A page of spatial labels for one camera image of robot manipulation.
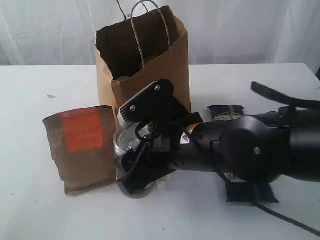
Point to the clear jar yellow lid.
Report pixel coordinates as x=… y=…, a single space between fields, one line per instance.
x=141 y=66

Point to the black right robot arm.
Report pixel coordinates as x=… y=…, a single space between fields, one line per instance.
x=255 y=148

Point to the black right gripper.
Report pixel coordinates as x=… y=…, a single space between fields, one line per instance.
x=178 y=148

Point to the dark jar pull-tab lid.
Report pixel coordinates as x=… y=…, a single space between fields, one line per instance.
x=123 y=141

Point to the black noodle packet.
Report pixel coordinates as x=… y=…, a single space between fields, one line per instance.
x=239 y=191

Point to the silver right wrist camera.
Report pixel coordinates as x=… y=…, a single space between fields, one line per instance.
x=149 y=103

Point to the brown pouch orange label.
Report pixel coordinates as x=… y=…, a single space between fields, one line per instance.
x=81 y=143

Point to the small white table scrap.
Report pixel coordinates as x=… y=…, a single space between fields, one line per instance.
x=51 y=96

